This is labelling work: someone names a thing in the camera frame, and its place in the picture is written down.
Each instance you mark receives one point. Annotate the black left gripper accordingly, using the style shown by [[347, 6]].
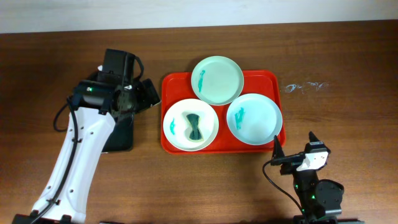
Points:
[[148, 94]]

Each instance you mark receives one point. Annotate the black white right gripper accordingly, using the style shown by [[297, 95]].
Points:
[[292, 160]]

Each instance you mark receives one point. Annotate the white plate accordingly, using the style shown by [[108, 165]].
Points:
[[177, 128]]

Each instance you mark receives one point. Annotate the green yellow sponge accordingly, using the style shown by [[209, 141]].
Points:
[[195, 134]]

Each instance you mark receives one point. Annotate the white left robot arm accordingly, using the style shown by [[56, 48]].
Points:
[[101, 120]]

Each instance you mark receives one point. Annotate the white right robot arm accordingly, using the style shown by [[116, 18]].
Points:
[[319, 201]]

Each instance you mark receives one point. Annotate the black water tray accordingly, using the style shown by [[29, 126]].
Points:
[[114, 95]]

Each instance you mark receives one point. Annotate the red plastic tray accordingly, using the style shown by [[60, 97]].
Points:
[[177, 86]]

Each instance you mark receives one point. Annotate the light blue plate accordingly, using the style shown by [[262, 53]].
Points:
[[254, 119]]

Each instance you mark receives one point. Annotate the light green plate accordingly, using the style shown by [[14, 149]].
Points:
[[217, 80]]

